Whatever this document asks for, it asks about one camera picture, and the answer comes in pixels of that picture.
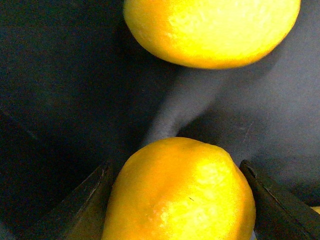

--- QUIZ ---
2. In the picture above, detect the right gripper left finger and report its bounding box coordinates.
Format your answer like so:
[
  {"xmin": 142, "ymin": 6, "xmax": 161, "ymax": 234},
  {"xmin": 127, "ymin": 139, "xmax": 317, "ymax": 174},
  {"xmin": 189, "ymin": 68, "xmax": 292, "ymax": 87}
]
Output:
[{"xmin": 32, "ymin": 162, "xmax": 114, "ymax": 240}]

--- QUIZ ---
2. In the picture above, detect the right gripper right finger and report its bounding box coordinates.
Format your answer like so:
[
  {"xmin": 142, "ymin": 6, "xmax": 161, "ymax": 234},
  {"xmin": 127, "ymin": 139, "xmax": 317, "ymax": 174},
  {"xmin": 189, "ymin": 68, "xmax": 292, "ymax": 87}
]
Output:
[{"xmin": 239, "ymin": 160, "xmax": 320, "ymax": 240}]

